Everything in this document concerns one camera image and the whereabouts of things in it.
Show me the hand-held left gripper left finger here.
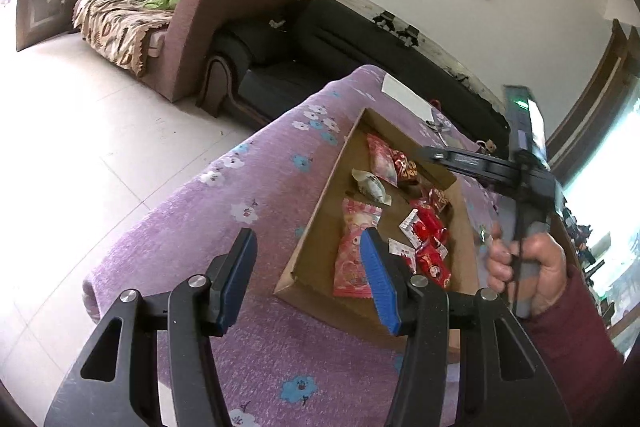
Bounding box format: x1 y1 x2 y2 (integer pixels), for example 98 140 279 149
44 227 259 427

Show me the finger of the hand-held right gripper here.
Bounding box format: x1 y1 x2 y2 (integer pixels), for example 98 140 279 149
420 145 523 188

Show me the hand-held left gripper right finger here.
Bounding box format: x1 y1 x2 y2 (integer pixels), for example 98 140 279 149
361 227 573 427

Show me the pink snack packet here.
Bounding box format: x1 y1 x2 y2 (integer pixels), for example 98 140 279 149
366 133 401 188
332 198 383 300

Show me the small white wrapper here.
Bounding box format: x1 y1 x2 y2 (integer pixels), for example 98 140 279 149
389 238 418 275

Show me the small red gold packet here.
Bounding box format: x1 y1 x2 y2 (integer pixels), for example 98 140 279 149
429 188 453 212

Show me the red gold snack packet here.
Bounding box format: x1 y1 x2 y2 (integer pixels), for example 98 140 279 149
392 152 420 185

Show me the shallow cardboard box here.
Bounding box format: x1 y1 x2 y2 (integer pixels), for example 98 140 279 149
273 108 483 355

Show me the white candy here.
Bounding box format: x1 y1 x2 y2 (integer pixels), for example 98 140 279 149
351 168 393 208

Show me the person's right forearm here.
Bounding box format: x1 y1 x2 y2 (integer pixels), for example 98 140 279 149
520 264 628 427

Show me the person's right hand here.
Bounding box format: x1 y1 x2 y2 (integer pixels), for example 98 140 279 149
486 223 571 320

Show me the purple floral tablecloth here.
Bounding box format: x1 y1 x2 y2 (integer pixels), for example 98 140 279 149
82 64 506 427

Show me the bright window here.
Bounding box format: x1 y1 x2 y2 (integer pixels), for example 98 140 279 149
562 97 640 348

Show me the white paper sheet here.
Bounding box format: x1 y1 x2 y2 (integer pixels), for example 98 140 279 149
381 74 435 122

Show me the black sofa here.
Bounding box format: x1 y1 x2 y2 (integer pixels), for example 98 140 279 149
197 0 511 148

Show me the brown sofa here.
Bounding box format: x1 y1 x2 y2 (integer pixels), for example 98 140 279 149
145 0 307 104

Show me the brown patterned blanket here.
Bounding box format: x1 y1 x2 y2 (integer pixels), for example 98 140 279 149
73 0 183 78

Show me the wooden window frame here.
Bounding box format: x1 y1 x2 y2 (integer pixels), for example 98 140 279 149
545 19 640 188

